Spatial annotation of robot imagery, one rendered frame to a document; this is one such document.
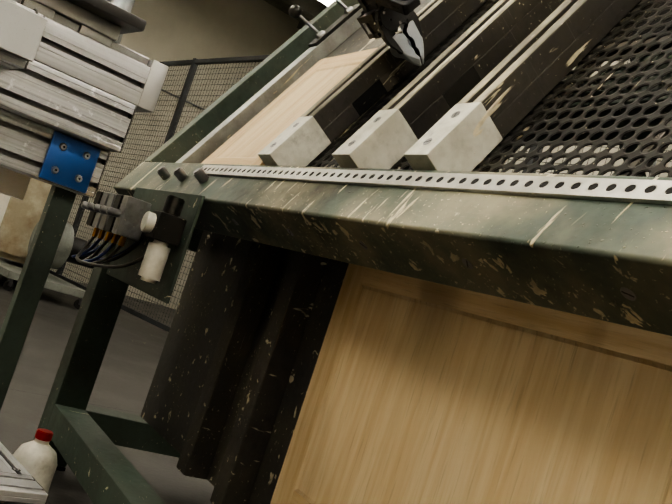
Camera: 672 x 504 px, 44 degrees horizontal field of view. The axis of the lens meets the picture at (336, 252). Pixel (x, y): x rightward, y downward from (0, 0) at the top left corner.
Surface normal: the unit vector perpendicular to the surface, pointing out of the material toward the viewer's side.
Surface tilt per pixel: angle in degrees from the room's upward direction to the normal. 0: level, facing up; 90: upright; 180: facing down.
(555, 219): 60
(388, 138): 90
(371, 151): 90
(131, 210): 90
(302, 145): 90
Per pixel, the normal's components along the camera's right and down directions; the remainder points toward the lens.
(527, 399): -0.82, -0.30
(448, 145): 0.49, 0.10
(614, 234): -0.54, -0.74
